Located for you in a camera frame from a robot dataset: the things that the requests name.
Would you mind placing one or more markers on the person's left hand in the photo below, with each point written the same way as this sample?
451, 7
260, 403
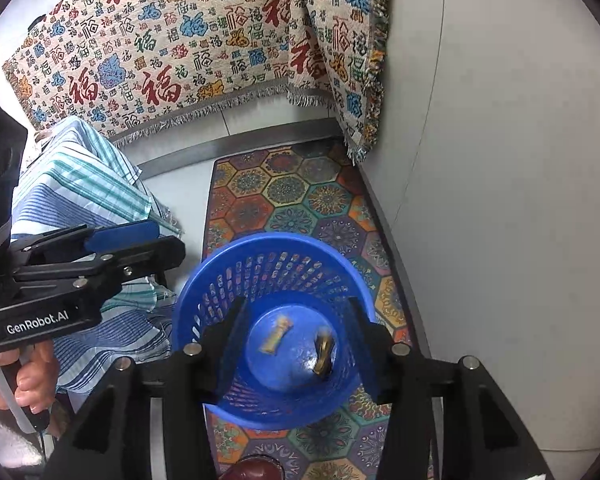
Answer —
36, 375

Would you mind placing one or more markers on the gold foil wrapper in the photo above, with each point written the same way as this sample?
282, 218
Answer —
324, 350

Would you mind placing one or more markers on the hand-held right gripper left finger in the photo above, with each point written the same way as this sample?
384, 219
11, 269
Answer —
227, 330

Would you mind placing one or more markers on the beige paper scrap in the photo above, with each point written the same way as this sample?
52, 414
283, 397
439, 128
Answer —
275, 335

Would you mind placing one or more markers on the grey floor threshold strip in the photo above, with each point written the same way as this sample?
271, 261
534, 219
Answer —
230, 145

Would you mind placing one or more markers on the white fluffy cloth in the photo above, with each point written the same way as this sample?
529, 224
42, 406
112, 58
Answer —
2, 435

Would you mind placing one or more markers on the blue striped tablecloth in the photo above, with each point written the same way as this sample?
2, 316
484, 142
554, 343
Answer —
80, 180

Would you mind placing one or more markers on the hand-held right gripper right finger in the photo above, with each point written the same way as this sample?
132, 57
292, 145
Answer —
367, 340

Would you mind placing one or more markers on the colourful hexagon patterned mat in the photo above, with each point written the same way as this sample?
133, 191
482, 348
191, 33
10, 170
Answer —
290, 195

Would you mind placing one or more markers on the printed fringed blanket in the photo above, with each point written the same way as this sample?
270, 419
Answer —
190, 45

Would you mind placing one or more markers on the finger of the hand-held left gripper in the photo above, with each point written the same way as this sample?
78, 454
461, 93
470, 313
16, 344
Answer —
150, 257
125, 235

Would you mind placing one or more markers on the dark red shoe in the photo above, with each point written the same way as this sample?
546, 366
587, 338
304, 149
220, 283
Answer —
252, 470

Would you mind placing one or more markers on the blue plastic basket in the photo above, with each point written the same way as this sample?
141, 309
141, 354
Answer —
275, 270

